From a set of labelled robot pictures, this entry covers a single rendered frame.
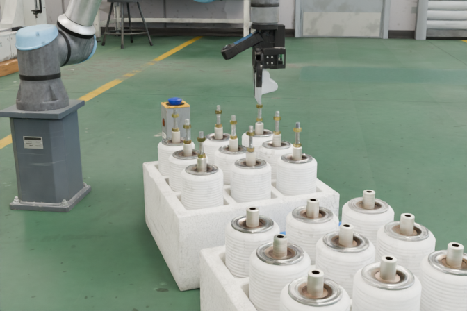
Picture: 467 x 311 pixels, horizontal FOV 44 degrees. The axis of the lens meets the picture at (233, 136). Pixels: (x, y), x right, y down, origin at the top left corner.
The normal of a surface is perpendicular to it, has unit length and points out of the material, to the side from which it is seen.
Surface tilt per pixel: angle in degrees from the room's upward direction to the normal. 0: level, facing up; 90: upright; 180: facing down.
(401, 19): 90
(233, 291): 0
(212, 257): 0
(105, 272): 0
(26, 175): 90
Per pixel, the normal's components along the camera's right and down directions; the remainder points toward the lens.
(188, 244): 0.34, 0.25
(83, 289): 0.00, -0.96
